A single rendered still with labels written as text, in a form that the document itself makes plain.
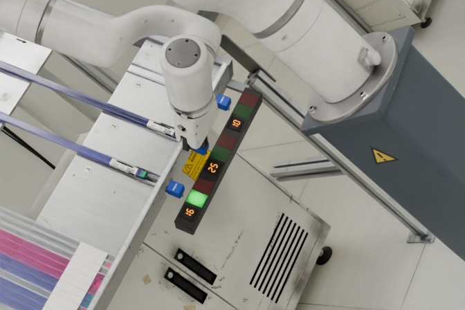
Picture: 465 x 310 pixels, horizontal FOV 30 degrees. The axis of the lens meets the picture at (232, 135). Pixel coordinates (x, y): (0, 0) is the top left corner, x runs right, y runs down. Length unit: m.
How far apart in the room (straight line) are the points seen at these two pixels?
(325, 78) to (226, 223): 0.87
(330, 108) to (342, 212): 1.11
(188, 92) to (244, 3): 0.26
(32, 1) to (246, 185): 0.93
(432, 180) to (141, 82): 0.69
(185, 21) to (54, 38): 0.23
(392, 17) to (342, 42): 1.43
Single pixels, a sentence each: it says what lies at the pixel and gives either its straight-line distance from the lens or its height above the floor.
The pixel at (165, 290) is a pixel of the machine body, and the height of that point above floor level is 0.43.
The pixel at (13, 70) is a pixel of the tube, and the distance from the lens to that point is 1.95.
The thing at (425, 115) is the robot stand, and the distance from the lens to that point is 1.48.
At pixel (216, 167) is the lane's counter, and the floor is 0.65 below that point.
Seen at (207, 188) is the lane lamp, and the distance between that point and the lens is 1.75.
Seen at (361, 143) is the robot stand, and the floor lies 0.63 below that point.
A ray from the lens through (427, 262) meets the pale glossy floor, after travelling 2.20.
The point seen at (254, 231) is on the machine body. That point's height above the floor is 0.28.
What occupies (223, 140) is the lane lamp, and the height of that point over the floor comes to 0.66.
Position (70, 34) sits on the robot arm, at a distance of 1.52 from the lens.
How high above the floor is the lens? 1.41
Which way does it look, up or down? 25 degrees down
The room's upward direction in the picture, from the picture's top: 50 degrees counter-clockwise
